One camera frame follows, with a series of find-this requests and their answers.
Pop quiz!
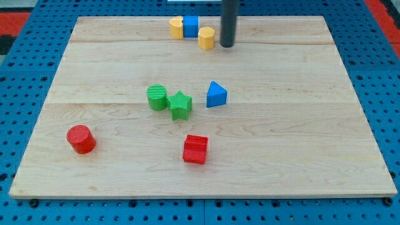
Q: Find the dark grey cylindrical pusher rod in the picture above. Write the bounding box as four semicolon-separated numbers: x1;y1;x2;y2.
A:
220;0;239;48

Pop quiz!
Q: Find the blue triangle block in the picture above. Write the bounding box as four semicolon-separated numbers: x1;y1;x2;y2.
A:
206;81;228;108

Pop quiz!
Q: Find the yellow heart block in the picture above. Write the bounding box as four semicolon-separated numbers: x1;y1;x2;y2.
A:
169;16;184;39

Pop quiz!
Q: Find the yellow hexagon block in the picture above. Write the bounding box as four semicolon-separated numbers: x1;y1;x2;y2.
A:
197;26;215;50

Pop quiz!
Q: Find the blue cube block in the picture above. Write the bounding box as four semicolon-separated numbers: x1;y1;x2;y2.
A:
183;16;199;38

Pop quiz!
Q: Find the green star block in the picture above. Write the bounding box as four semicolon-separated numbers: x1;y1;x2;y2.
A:
167;91;192;120

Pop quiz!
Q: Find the green cylinder block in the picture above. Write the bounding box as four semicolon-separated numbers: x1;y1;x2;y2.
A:
146;84;168;111

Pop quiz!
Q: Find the red cube block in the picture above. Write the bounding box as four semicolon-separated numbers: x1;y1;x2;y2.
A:
182;134;208;164

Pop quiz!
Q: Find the light wooden board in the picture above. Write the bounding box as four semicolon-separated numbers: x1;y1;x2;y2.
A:
9;16;397;199

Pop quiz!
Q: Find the red cylinder block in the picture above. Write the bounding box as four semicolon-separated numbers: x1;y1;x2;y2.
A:
66;124;96;154

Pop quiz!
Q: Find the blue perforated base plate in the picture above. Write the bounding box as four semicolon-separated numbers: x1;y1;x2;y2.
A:
1;1;399;224

